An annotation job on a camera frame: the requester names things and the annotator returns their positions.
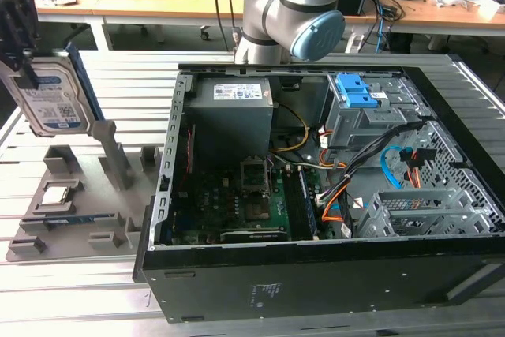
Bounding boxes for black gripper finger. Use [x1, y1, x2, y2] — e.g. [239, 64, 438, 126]
[14, 48, 40, 90]

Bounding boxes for hard disk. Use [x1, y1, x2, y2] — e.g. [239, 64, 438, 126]
[0, 43, 106, 139]

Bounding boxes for grey metal disk bay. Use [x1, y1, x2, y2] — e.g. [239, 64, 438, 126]
[354, 189, 481, 239]

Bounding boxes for silver CPU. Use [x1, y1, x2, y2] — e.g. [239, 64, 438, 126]
[41, 185, 72, 204]

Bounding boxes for grey parts rack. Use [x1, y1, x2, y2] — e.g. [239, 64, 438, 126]
[6, 119, 166, 263]

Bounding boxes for blue RAM stick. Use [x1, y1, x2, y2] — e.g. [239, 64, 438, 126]
[19, 213, 119, 231]

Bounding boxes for grey power supply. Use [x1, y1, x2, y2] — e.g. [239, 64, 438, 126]
[185, 77, 275, 167]

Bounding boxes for green motherboard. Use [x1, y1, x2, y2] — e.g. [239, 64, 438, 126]
[171, 155, 320, 245]

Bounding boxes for metal socket cover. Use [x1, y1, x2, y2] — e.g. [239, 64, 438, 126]
[240, 154, 273, 196]

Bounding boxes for CPU socket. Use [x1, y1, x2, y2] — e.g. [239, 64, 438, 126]
[243, 197, 273, 223]

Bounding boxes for black graphics card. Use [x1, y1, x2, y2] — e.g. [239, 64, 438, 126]
[219, 227, 289, 243]

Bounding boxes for black RAM slot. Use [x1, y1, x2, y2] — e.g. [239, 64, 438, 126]
[282, 169, 297, 242]
[292, 169, 308, 240]

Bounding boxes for dark RAM stick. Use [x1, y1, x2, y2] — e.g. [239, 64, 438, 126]
[298, 168, 319, 238]

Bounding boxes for blue plastic drive latch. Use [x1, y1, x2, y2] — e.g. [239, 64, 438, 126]
[337, 72, 382, 108]

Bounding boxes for grey drive cage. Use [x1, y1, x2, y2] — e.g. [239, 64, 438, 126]
[321, 72, 431, 152]

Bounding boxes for black open PC case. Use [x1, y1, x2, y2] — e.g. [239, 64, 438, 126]
[133, 54, 505, 324]

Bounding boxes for wooden desk white frame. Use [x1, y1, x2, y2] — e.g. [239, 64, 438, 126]
[34, 0, 505, 52]

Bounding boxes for yellow wires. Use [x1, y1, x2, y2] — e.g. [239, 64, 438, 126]
[271, 103, 311, 153]

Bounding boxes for orange wire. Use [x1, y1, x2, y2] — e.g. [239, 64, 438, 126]
[321, 185, 350, 223]

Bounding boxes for black cable bundle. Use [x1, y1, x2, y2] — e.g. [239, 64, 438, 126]
[315, 119, 431, 212]

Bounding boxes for blue flat wire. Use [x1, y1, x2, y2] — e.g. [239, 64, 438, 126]
[380, 145, 413, 190]

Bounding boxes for black power connector orange wires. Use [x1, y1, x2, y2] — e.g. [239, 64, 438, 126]
[398, 147, 436, 189]

